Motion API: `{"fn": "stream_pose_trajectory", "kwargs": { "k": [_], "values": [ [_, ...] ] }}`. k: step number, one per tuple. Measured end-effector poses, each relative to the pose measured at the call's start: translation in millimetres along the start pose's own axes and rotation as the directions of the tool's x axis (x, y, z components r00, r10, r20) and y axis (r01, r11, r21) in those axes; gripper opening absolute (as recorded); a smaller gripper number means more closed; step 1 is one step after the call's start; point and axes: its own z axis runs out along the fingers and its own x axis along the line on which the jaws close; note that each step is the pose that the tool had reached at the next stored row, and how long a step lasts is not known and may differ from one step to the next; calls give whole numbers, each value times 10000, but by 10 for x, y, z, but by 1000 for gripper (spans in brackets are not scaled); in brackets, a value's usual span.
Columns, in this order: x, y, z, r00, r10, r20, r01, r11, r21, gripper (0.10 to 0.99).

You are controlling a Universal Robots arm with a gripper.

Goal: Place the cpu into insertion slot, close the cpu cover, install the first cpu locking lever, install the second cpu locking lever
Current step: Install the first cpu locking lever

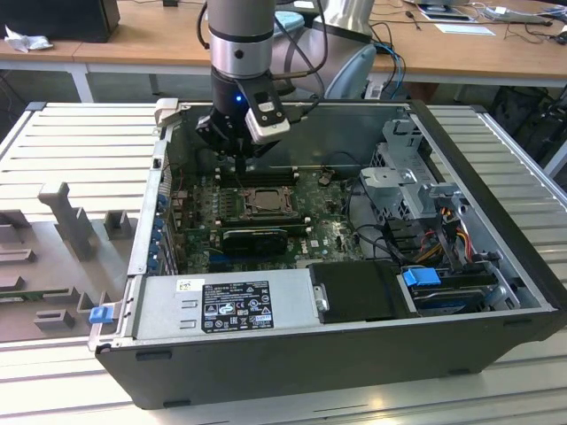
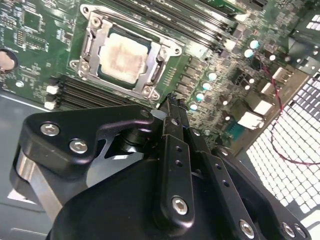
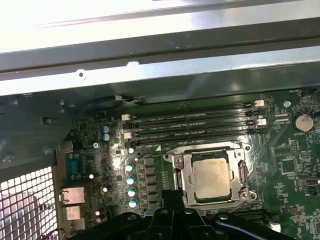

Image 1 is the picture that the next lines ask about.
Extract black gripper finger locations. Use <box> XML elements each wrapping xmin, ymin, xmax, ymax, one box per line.
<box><xmin>241</xmin><ymin>140</ymin><xmax>282</xmax><ymax>174</ymax></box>
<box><xmin>195</xmin><ymin>115</ymin><xmax>243</xmax><ymax>174</ymax></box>

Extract silver CPU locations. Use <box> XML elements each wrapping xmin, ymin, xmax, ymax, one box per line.
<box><xmin>252</xmin><ymin>189</ymin><xmax>285</xmax><ymax>210</ymax></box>

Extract metal socket cover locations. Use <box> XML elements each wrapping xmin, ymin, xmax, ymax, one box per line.
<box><xmin>241</xmin><ymin>188</ymin><xmax>297</xmax><ymax>217</ymax></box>

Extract black RAM slot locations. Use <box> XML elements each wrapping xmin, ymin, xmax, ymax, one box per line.
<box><xmin>220</xmin><ymin>222</ymin><xmax>311</xmax><ymax>230</ymax></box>
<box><xmin>220</xmin><ymin>215</ymin><xmax>309</xmax><ymax>221</ymax></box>
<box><xmin>220</xmin><ymin>179</ymin><xmax>299</xmax><ymax>188</ymax></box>
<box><xmin>220</xmin><ymin>166</ymin><xmax>297</xmax><ymax>174</ymax></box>
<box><xmin>220</xmin><ymin>170</ymin><xmax>298</xmax><ymax>178</ymax></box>
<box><xmin>220</xmin><ymin>174</ymin><xmax>298</xmax><ymax>182</ymax></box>
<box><xmin>220</xmin><ymin>218</ymin><xmax>310</xmax><ymax>226</ymax></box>

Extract CPU socket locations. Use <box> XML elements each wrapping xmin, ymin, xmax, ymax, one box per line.
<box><xmin>237</xmin><ymin>185</ymin><xmax>300</xmax><ymax>218</ymax></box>

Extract black graphics card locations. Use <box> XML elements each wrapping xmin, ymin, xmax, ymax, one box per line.
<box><xmin>221</xmin><ymin>228</ymin><xmax>288</xmax><ymax>257</ymax></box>

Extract wooden desk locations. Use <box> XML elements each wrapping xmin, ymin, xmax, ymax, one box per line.
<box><xmin>0</xmin><ymin>0</ymin><xmax>567</xmax><ymax>104</ymax></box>

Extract green motherboard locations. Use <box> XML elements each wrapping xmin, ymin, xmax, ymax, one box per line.
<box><xmin>170</xmin><ymin>170</ymin><xmax>371</xmax><ymax>275</ymax></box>

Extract metal drive cage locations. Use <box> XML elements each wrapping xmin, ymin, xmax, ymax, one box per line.
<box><xmin>357</xmin><ymin>117</ymin><xmax>471</xmax><ymax>225</ymax></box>

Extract black rating label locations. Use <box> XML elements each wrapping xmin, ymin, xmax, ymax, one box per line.
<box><xmin>202</xmin><ymin>281</ymin><xmax>276</xmax><ymax>333</ymax></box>

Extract black plastic shroud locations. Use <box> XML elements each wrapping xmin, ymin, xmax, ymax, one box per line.
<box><xmin>307</xmin><ymin>260</ymin><xmax>421</xmax><ymax>325</ymax></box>

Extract grey power supply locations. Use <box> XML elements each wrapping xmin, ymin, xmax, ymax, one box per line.
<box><xmin>131</xmin><ymin>269</ymin><xmax>321</xmax><ymax>341</ymax></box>

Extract black box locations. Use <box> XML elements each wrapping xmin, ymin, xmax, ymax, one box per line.
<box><xmin>0</xmin><ymin>0</ymin><xmax>120</xmax><ymax>44</ymax></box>

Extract hard disk in blue carrier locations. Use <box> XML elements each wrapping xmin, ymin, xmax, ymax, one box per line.
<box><xmin>401</xmin><ymin>267</ymin><xmax>493</xmax><ymax>316</ymax></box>

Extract crumpled white paper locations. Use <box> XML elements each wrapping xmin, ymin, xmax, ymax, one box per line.
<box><xmin>4</xmin><ymin>24</ymin><xmax>55</xmax><ymax>54</ymax></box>

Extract blue plastic latch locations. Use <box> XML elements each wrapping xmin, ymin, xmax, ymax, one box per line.
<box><xmin>89</xmin><ymin>307</ymin><xmax>114</xmax><ymax>328</ymax></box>

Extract grey parts rack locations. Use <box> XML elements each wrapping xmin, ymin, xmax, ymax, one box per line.
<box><xmin>0</xmin><ymin>181</ymin><xmax>134</xmax><ymax>344</ymax></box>

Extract black PC case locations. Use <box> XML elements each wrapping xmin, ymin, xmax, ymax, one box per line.
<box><xmin>88</xmin><ymin>97</ymin><xmax>560</xmax><ymax>411</ymax></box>

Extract pale paper sheet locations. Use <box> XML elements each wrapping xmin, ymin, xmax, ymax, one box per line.
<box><xmin>433</xmin><ymin>22</ymin><xmax>496</xmax><ymax>37</ymax></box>

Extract black chair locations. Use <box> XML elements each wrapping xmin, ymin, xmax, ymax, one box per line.
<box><xmin>490</xmin><ymin>86</ymin><xmax>567</xmax><ymax>157</ymax></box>

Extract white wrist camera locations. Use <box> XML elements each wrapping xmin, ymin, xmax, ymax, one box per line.
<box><xmin>234</xmin><ymin>75</ymin><xmax>292</xmax><ymax>145</ymax></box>

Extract black camera cable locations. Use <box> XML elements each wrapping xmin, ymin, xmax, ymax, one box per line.
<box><xmin>269</xmin><ymin>0</ymin><xmax>331</xmax><ymax>124</ymax></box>

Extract thick dark cable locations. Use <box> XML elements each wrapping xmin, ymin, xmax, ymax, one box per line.
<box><xmin>353</xmin><ymin>223</ymin><xmax>402</xmax><ymax>267</ymax></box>

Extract yellow power wire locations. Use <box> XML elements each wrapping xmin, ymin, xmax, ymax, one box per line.
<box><xmin>451</xmin><ymin>220</ymin><xmax>471</xmax><ymax>263</ymax></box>

